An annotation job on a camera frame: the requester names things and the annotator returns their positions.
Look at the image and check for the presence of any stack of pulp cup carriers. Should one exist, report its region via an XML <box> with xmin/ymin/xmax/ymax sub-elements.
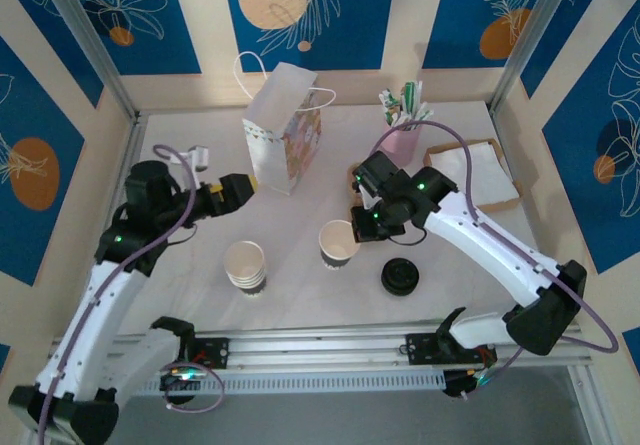
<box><xmin>347</xmin><ymin>167</ymin><xmax>369</xmax><ymax>207</ymax></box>

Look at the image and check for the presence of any white cartoon print gift bag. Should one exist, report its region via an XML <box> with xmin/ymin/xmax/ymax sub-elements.
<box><xmin>233</xmin><ymin>50</ymin><xmax>337</xmax><ymax>197</ymax></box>

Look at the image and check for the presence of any paper coffee cup dark base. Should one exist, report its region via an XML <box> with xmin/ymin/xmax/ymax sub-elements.
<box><xmin>318</xmin><ymin>218</ymin><xmax>362</xmax><ymax>271</ymax></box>

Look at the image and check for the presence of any pink straw holder cup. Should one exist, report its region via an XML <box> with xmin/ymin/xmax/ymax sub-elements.
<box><xmin>383</xmin><ymin>117</ymin><xmax>425</xmax><ymax>169</ymax></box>

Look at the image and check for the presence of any stack of paper cups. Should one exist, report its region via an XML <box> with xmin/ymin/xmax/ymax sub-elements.
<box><xmin>223</xmin><ymin>239</ymin><xmax>268</xmax><ymax>299</ymax></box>

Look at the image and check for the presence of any stack of white napkins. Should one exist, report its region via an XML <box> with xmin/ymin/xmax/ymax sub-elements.
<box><xmin>425</xmin><ymin>142</ymin><xmax>521</xmax><ymax>205</ymax></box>

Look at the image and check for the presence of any brown cardboard napkin tray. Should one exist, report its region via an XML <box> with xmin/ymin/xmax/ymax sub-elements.
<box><xmin>423</xmin><ymin>137</ymin><xmax>525</xmax><ymax>212</ymax></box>

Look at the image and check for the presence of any black electronics box with LEDs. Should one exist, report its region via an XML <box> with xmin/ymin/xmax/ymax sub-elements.
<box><xmin>442</xmin><ymin>368</ymin><xmax>489</xmax><ymax>401</ymax></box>
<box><xmin>159</xmin><ymin>364</ymin><xmax>206</xmax><ymax>406</ymax></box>

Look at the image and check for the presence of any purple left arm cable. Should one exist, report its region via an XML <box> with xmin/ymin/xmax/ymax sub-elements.
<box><xmin>34</xmin><ymin>144</ymin><xmax>225</xmax><ymax>445</ymax></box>

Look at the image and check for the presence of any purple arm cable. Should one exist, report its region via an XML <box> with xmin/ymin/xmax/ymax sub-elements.
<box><xmin>372</xmin><ymin>120</ymin><xmax>620</xmax><ymax>401</ymax></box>
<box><xmin>34</xmin><ymin>144</ymin><xmax>225</xmax><ymax>445</ymax></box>

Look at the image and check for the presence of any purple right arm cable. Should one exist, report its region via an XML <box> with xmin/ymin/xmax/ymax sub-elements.
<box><xmin>372</xmin><ymin>120</ymin><xmax>620</xmax><ymax>401</ymax></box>

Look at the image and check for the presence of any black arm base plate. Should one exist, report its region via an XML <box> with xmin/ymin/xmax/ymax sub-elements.
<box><xmin>192</xmin><ymin>337</ymin><xmax>231</xmax><ymax>369</ymax></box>
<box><xmin>405</xmin><ymin>332</ymin><xmax>496</xmax><ymax>366</ymax></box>

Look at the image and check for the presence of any aluminium front frame rail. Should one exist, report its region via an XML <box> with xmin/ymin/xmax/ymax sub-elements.
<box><xmin>47</xmin><ymin>313</ymin><xmax>594</xmax><ymax>381</ymax></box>

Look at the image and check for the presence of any aluminium frame post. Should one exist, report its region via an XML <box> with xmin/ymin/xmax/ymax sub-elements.
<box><xmin>35</xmin><ymin>0</ymin><xmax>141</xmax><ymax>122</ymax></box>
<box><xmin>488</xmin><ymin>0</ymin><xmax>591</xmax><ymax>119</ymax></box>

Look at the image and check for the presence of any grey slotted cable duct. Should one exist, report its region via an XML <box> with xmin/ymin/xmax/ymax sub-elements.
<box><xmin>117</xmin><ymin>368</ymin><xmax>447</xmax><ymax>397</ymax></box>

